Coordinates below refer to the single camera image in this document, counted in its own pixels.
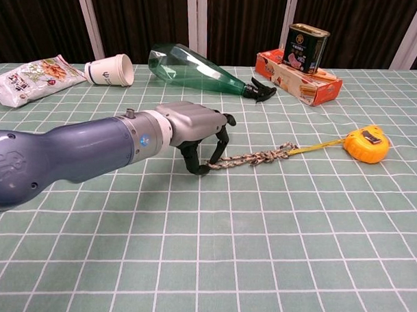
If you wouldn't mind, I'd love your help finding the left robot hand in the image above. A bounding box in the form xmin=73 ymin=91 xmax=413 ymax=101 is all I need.
xmin=151 ymin=99 xmax=238 ymax=177

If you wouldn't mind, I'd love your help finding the braided camouflage rope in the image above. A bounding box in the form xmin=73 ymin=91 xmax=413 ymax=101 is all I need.
xmin=200 ymin=139 xmax=299 ymax=174

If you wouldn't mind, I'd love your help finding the yellow tape measure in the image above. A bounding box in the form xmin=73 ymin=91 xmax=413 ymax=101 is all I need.
xmin=288 ymin=121 xmax=391 ymax=166

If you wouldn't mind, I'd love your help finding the green plastic spray bottle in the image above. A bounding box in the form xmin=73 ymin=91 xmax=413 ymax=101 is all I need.
xmin=146 ymin=42 xmax=279 ymax=105

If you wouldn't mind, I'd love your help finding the white paper cup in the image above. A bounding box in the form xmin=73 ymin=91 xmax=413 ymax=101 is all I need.
xmin=83 ymin=52 xmax=136 ymax=88

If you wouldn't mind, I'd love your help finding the green checkered tablecloth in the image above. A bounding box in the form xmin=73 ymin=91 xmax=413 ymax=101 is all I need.
xmin=0 ymin=55 xmax=417 ymax=312

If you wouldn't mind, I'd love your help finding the orange biscuit box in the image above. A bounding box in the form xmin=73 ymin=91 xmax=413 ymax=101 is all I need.
xmin=253 ymin=47 xmax=344 ymax=108

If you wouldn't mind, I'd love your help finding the dark green luncheon meat can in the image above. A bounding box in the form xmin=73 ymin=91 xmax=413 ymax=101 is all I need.
xmin=281 ymin=23 xmax=331 ymax=76

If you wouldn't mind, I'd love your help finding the white snack bag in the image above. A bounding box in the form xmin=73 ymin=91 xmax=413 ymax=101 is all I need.
xmin=0 ymin=51 xmax=88 ymax=111

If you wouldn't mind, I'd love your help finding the white vertical frame post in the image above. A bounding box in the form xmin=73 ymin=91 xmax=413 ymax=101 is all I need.
xmin=279 ymin=0 xmax=298 ymax=52
xmin=184 ymin=0 xmax=210 ymax=59
xmin=72 ymin=0 xmax=108 ymax=62
xmin=388 ymin=0 xmax=417 ymax=72

